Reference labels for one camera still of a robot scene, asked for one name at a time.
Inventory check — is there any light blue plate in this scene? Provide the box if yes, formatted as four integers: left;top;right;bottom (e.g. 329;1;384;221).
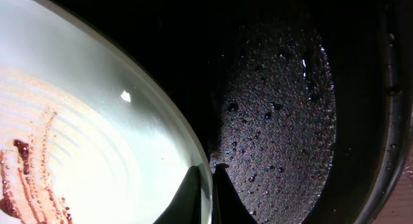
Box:
1;0;213;223

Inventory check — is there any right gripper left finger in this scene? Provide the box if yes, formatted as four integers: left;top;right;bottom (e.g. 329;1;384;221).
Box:
154;166;201;224

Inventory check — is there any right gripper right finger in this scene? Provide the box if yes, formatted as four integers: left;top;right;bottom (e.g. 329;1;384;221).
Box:
212;163;257;224

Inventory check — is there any black round tray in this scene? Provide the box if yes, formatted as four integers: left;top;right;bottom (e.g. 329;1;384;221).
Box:
52;0;412;223

